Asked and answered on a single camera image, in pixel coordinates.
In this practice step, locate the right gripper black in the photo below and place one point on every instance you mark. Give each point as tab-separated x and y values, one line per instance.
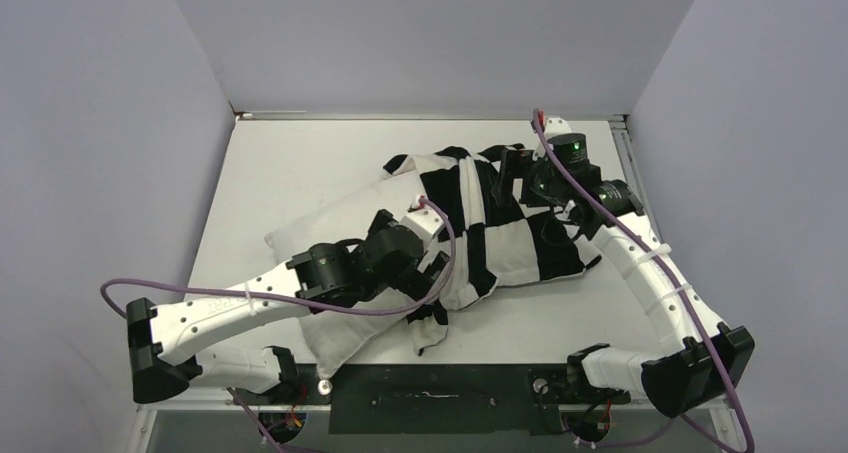
527	195

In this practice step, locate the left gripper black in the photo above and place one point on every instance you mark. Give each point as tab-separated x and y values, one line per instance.
414	281

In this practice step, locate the black white checkered pillowcase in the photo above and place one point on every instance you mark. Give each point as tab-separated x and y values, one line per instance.
498	244

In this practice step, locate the white pillow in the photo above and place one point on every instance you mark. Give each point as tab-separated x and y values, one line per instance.
339	267

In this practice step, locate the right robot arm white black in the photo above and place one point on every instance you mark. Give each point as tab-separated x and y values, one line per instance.
701	358

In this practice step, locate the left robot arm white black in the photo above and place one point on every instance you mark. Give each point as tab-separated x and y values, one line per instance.
175	346

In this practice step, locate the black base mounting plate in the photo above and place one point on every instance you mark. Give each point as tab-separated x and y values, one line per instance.
441	399

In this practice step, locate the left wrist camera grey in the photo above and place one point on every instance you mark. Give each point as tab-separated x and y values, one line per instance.
424	222

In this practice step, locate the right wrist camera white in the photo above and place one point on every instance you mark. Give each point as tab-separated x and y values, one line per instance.
555	126

